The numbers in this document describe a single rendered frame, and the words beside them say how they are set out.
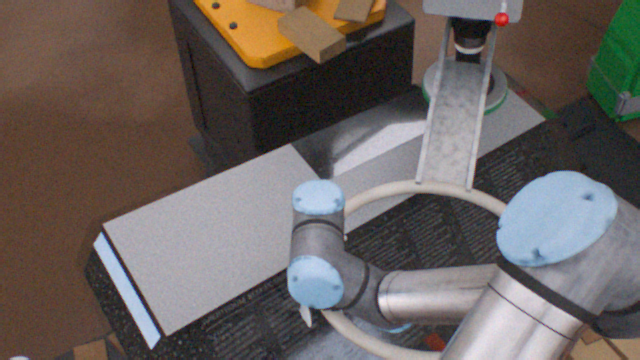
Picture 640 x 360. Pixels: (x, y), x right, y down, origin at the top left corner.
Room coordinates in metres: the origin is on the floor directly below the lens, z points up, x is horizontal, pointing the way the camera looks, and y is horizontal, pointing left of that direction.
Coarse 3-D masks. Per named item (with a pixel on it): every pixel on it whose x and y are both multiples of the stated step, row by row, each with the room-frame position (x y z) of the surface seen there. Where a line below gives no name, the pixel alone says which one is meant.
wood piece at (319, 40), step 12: (300, 12) 2.04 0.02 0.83; (312, 12) 2.03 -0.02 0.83; (288, 24) 1.98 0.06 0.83; (300, 24) 1.98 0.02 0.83; (312, 24) 1.97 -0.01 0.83; (324, 24) 1.97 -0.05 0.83; (288, 36) 1.97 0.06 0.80; (300, 36) 1.92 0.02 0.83; (312, 36) 1.92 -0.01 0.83; (324, 36) 1.92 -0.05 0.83; (336, 36) 1.91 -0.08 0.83; (300, 48) 1.92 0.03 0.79; (312, 48) 1.87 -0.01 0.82; (324, 48) 1.86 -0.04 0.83; (336, 48) 1.89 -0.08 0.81; (324, 60) 1.86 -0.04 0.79
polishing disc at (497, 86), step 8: (448, 56) 1.71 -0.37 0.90; (432, 64) 1.68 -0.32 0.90; (432, 72) 1.65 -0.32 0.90; (496, 72) 1.63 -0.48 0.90; (424, 80) 1.62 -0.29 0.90; (432, 80) 1.62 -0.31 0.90; (496, 80) 1.60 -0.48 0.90; (504, 80) 1.60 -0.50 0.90; (424, 88) 1.60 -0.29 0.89; (432, 88) 1.59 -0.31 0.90; (488, 88) 1.58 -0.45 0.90; (496, 88) 1.57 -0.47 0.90; (504, 88) 1.57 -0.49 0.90; (488, 96) 1.55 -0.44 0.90; (496, 96) 1.54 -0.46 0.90; (488, 104) 1.52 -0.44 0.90; (496, 104) 1.53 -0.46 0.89
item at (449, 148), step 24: (456, 72) 1.50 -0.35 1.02; (480, 72) 1.50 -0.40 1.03; (432, 96) 1.41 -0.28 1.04; (456, 96) 1.44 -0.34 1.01; (480, 96) 1.40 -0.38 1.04; (432, 120) 1.36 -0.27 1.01; (456, 120) 1.38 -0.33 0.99; (480, 120) 1.34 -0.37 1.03; (432, 144) 1.32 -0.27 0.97; (456, 144) 1.32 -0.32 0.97; (432, 168) 1.27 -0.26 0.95; (456, 168) 1.26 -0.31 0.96
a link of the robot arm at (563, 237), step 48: (528, 192) 0.58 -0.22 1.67; (576, 192) 0.54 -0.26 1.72; (528, 240) 0.51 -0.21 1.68; (576, 240) 0.49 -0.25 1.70; (624, 240) 0.50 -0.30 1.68; (528, 288) 0.48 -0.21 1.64; (576, 288) 0.47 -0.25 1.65; (624, 288) 0.48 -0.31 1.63; (480, 336) 0.45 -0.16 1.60; (528, 336) 0.44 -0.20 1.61; (576, 336) 0.44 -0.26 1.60
